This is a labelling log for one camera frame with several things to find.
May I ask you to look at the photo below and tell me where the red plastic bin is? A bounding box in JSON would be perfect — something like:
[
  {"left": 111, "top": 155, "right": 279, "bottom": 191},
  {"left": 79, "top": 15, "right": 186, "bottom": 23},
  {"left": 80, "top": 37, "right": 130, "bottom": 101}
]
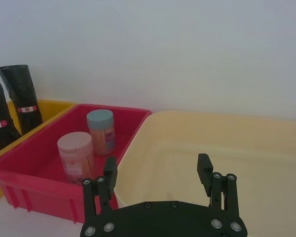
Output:
[{"left": 0, "top": 103, "right": 152, "bottom": 225}]

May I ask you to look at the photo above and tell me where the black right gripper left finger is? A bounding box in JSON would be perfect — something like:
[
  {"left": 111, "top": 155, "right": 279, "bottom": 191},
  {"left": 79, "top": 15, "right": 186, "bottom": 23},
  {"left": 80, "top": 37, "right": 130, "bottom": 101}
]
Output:
[{"left": 81, "top": 156, "right": 118, "bottom": 224}]

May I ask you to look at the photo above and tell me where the yellow plastic bin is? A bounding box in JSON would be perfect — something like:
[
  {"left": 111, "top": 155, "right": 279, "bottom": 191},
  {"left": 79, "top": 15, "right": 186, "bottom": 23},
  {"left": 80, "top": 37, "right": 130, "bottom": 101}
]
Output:
[{"left": 0, "top": 99, "right": 76, "bottom": 202}]

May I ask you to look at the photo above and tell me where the cream plastic bin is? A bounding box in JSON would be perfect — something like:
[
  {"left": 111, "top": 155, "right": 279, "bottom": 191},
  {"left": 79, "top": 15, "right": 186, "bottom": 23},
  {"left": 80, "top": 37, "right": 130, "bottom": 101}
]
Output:
[{"left": 115, "top": 110, "right": 296, "bottom": 237}]

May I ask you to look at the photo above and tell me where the toothpick jar with blue-grey lid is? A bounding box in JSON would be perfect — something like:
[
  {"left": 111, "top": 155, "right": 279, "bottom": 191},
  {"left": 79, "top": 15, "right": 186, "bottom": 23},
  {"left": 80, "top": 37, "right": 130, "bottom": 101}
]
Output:
[{"left": 86, "top": 109, "right": 116, "bottom": 156}]

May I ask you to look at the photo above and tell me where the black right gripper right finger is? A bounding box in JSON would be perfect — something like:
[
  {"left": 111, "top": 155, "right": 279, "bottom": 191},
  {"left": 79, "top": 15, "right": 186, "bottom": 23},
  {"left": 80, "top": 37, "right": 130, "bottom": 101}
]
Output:
[{"left": 196, "top": 153, "right": 239, "bottom": 220}]

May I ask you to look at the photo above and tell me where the toothpick jar with pink lid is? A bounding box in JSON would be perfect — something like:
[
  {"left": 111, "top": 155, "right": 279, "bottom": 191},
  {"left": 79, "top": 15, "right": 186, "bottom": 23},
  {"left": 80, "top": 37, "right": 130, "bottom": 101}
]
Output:
[{"left": 57, "top": 132, "right": 96, "bottom": 186}]

